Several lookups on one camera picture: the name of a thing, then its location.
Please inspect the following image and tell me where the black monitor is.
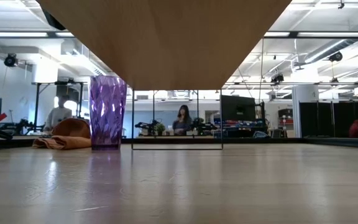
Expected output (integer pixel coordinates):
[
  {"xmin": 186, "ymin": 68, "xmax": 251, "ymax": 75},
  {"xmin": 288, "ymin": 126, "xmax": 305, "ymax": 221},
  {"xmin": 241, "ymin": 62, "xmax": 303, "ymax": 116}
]
[{"xmin": 221, "ymin": 95, "xmax": 257, "ymax": 123}]

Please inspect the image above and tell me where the purple faceted plastic tumbler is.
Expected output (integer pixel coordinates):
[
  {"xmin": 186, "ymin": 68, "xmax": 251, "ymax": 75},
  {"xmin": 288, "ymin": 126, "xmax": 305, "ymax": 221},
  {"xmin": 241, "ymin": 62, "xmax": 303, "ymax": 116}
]
[{"xmin": 88, "ymin": 75, "xmax": 127, "ymax": 152}]

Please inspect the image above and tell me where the orange cloth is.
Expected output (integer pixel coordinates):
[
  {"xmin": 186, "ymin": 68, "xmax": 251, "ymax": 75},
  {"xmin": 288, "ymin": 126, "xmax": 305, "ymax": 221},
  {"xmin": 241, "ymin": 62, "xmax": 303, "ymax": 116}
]
[{"xmin": 32, "ymin": 117, "xmax": 92, "ymax": 151}]

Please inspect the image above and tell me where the black overhead beam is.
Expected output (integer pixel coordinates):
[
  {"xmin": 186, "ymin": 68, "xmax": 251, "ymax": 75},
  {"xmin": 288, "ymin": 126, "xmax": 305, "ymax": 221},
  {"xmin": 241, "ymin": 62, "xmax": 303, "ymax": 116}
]
[{"xmin": 0, "ymin": 30, "xmax": 358, "ymax": 40}]

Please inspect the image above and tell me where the black room partition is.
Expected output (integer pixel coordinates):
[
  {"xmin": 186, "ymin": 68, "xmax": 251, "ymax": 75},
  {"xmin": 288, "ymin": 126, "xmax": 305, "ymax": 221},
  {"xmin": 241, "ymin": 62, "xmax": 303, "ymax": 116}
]
[{"xmin": 299, "ymin": 101, "xmax": 358, "ymax": 139}]

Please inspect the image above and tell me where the wooden shelf with wire legs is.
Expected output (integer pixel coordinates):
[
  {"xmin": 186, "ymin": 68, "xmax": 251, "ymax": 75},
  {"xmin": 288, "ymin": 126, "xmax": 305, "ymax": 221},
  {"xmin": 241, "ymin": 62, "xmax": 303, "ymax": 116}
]
[{"xmin": 37, "ymin": 0, "xmax": 293, "ymax": 151}]

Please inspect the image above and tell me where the black table frame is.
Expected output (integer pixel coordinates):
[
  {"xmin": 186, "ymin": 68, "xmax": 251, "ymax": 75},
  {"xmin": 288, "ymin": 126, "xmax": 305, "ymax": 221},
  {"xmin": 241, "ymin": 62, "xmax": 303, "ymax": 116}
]
[{"xmin": 0, "ymin": 135, "xmax": 358, "ymax": 150}]

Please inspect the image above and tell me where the black background frame stand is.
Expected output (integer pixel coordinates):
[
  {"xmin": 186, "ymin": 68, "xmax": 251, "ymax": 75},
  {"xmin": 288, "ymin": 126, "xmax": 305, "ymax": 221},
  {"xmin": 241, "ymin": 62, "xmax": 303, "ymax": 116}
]
[{"xmin": 31, "ymin": 80, "xmax": 85, "ymax": 133}]

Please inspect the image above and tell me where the black ceiling camera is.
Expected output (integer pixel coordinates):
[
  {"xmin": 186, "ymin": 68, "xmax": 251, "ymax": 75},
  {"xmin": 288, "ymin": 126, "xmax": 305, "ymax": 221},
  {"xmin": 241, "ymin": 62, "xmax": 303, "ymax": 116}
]
[
  {"xmin": 4, "ymin": 53, "xmax": 19, "ymax": 68},
  {"xmin": 328, "ymin": 51, "xmax": 344, "ymax": 63}
]

